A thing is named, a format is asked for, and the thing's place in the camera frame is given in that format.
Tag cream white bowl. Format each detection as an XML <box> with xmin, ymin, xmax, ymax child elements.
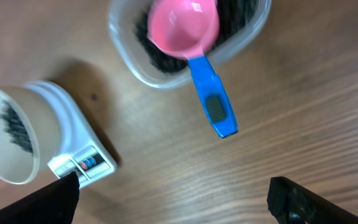
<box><xmin>0</xmin><ymin>86</ymin><xmax>62</xmax><ymax>185</ymax></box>

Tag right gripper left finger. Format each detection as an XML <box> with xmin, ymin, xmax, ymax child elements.
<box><xmin>0</xmin><ymin>172</ymin><xmax>80</xmax><ymax>224</ymax></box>

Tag black beans in bowl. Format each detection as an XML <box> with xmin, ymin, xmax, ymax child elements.
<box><xmin>0</xmin><ymin>100</ymin><xmax>34</xmax><ymax>156</ymax></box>

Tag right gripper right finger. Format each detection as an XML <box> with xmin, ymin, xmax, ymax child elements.
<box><xmin>267</xmin><ymin>176</ymin><xmax>358</xmax><ymax>224</ymax></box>

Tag clear container of black beans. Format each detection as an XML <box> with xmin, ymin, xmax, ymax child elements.
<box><xmin>108</xmin><ymin>0</ymin><xmax>272</xmax><ymax>89</ymax></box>

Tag stray black bean on table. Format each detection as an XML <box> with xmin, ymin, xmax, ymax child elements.
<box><xmin>91</xmin><ymin>93</ymin><xmax>98</xmax><ymax>101</ymax></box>

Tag white digital kitchen scale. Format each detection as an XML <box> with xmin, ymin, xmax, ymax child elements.
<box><xmin>25</xmin><ymin>81</ymin><xmax>118</xmax><ymax>189</ymax></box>

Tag pink scoop blue handle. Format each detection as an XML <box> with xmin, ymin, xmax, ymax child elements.
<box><xmin>147</xmin><ymin>0</ymin><xmax>238</xmax><ymax>138</ymax></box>

